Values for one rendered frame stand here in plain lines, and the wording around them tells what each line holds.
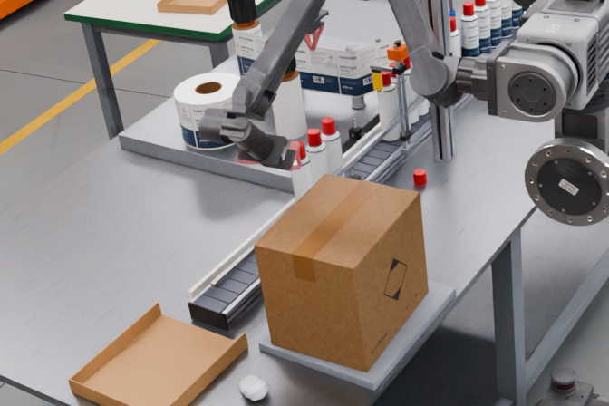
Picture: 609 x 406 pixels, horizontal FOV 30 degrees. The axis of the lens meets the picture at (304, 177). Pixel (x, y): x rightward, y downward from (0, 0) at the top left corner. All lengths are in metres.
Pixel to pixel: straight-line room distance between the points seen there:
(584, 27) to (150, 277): 1.26
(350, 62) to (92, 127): 2.42
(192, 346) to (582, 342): 1.59
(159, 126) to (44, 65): 2.90
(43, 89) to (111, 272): 3.17
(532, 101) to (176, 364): 0.99
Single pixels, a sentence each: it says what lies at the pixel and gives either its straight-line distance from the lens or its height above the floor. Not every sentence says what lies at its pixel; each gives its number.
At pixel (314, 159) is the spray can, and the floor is 1.02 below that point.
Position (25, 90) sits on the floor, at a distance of 6.04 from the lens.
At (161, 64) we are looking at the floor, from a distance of 5.98.
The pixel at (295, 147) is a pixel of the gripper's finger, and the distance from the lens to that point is 2.44.
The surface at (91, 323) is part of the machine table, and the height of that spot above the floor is 0.83.
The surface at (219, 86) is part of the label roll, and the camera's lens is 3.28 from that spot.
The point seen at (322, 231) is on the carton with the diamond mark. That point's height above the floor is 1.12.
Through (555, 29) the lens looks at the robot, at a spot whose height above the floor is 1.53.
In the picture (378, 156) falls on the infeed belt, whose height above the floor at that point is 0.88.
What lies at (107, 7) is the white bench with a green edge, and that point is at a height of 0.80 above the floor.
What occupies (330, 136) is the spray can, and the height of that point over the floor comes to 1.05.
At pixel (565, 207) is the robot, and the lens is 2.46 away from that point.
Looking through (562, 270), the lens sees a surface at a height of 0.22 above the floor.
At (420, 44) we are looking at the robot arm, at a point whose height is 1.50.
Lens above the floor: 2.43
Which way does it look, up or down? 31 degrees down
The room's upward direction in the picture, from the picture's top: 8 degrees counter-clockwise
